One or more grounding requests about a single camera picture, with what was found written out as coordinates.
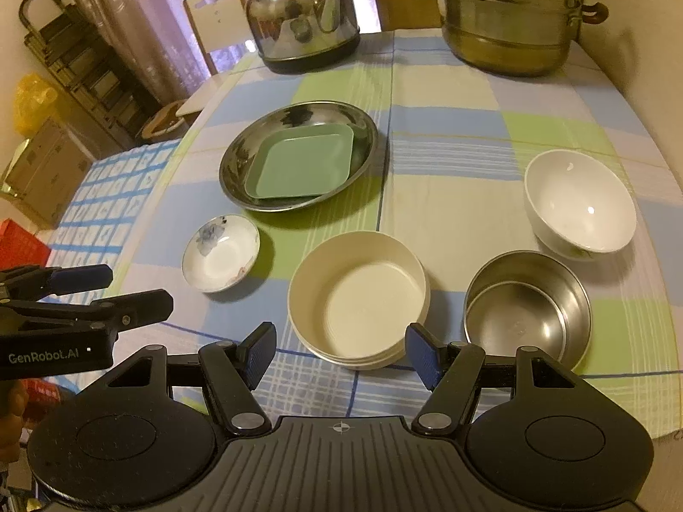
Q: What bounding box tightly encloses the yellow plastic bag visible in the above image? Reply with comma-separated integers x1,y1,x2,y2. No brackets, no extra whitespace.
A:
13,72,59,134

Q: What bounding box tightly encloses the white porcelain bowl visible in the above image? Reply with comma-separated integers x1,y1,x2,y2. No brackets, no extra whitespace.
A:
524,149,637,261

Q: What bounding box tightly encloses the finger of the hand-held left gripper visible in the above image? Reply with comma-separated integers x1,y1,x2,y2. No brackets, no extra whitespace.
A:
0,263,114,300
0,288,175,340

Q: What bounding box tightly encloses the round wooden basin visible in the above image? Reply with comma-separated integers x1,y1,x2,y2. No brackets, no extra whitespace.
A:
141,99,187,145

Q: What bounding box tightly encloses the sheer patterned curtain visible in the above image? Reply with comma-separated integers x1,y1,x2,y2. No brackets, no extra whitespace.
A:
53,0,382,102

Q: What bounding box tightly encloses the stainless steel steamer pot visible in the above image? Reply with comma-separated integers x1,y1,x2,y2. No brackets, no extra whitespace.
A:
403,0,614,76

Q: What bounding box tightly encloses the green square plate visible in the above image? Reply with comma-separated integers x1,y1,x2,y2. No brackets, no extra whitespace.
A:
244,124,356,201

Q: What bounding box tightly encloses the stainless steel kettle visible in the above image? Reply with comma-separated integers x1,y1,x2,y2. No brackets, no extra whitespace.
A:
244,0,359,74

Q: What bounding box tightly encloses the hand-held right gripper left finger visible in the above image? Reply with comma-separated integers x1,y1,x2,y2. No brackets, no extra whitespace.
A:
101,323,278,435

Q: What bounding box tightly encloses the person's left hand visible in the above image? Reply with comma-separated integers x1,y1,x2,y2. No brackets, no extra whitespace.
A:
0,378,27,462

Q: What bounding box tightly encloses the checkered pastel tablecloth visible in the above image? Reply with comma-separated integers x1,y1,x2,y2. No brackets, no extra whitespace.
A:
50,29,683,438

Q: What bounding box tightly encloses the cream round plastic bowl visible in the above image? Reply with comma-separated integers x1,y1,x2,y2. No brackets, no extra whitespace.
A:
287,230,431,370

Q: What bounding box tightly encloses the red plastic crate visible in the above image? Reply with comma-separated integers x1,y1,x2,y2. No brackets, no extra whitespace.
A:
0,218,51,273

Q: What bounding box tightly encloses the blue patterned cloth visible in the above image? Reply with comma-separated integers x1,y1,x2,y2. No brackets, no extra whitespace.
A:
37,139,185,342

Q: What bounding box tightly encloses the cardboard box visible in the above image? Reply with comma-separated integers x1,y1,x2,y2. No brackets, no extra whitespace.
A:
0,117,97,227

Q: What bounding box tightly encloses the round stainless steel plate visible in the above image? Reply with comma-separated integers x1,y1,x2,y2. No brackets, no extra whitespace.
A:
219,100,379,213

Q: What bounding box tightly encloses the black metal rack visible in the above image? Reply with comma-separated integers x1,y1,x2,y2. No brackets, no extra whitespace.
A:
18,0,161,150

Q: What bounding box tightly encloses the small floral white dish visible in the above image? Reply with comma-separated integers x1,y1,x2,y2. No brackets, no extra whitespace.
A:
181,214,260,293

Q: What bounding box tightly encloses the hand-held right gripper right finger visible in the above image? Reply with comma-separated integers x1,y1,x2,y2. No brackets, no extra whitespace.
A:
406,323,580,435

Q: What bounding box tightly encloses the red packet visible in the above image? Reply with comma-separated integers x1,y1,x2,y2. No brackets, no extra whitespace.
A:
21,378,73,422

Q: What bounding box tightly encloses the stainless steel bowl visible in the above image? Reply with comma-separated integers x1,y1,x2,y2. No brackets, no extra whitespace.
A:
463,250,592,373

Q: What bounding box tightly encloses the white wooden chair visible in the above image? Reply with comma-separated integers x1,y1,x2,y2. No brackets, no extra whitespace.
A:
176,0,257,115

